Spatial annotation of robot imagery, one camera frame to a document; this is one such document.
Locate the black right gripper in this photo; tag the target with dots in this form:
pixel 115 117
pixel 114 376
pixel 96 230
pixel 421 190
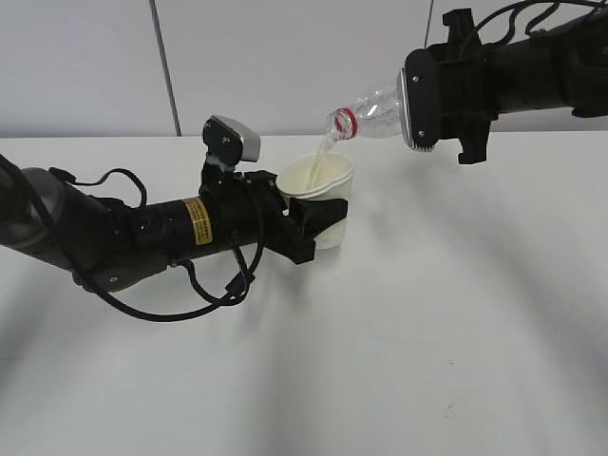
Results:
pixel 441 92

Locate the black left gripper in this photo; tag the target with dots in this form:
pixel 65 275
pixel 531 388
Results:
pixel 248 207

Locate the white paper cup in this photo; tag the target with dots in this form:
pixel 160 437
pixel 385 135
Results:
pixel 333 181

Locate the clear water bottle red label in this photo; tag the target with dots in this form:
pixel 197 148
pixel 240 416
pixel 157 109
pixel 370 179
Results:
pixel 375 115

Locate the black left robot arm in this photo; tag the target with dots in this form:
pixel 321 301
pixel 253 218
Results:
pixel 45 215

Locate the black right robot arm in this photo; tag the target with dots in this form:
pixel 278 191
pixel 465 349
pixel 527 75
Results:
pixel 564 67

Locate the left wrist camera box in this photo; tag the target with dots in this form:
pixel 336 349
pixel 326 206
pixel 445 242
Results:
pixel 230 141

